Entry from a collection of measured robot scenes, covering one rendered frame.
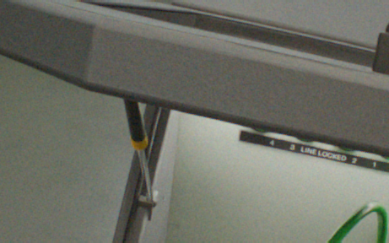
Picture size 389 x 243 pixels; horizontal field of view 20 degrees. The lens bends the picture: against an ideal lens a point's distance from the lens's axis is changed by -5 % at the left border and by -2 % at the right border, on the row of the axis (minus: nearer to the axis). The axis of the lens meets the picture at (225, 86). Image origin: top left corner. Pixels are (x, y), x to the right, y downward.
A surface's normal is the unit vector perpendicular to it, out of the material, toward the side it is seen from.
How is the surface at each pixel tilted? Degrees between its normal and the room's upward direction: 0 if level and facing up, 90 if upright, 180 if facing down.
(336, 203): 90
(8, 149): 0
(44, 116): 0
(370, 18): 0
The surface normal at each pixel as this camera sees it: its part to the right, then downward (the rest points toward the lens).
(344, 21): 0.12, -0.82
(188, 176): -0.20, 0.53
